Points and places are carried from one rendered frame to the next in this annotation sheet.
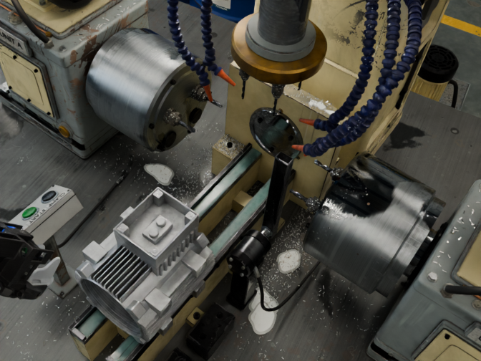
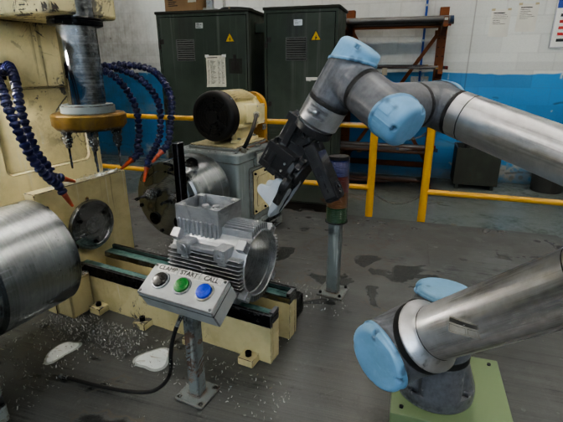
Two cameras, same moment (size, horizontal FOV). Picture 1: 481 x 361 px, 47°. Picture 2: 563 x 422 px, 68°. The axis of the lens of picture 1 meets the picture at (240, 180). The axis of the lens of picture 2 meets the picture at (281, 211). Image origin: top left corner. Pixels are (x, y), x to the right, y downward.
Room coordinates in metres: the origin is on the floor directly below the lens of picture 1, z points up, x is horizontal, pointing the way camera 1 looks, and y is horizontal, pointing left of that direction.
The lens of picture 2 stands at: (0.43, 1.09, 1.45)
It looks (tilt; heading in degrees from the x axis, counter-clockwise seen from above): 19 degrees down; 265
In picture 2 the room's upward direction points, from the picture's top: straight up
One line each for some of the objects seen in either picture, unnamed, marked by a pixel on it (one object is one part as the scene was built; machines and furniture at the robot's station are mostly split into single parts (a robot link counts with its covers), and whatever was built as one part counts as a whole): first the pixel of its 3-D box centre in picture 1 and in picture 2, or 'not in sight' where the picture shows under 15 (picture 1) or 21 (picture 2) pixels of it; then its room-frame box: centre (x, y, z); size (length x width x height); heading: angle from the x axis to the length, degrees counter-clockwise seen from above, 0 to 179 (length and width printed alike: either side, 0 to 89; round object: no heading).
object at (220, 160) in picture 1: (228, 158); (74, 291); (0.92, 0.04, 0.86); 0.07 x 0.06 x 0.12; 59
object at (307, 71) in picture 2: not in sight; (304, 114); (-0.16, -3.22, 0.98); 0.72 x 0.49 x 1.96; 158
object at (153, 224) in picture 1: (157, 231); (209, 215); (0.53, 0.14, 1.11); 0.12 x 0.11 x 0.07; 149
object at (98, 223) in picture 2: (274, 135); (93, 224); (0.88, -0.07, 1.02); 0.15 x 0.02 x 0.15; 59
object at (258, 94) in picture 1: (286, 131); (80, 234); (0.94, -0.10, 0.97); 0.30 x 0.11 x 0.34; 59
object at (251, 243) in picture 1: (303, 227); not in sight; (0.69, -0.16, 0.92); 0.45 x 0.13 x 0.24; 149
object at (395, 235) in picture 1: (384, 230); (190, 191); (0.63, -0.31, 1.04); 0.41 x 0.25 x 0.25; 59
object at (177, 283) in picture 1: (146, 270); (224, 254); (0.49, 0.16, 1.02); 0.20 x 0.19 x 0.19; 149
